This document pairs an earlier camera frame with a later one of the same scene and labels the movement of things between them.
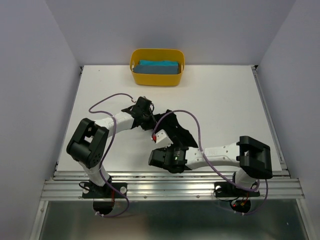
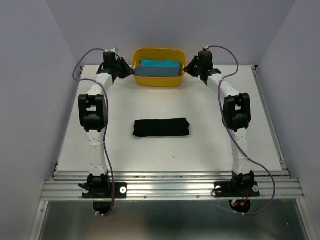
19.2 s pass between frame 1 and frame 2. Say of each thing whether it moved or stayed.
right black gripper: moved
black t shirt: moved
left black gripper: moved
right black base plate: stayed
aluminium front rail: stayed
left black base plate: stayed
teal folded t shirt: stayed
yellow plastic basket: stayed
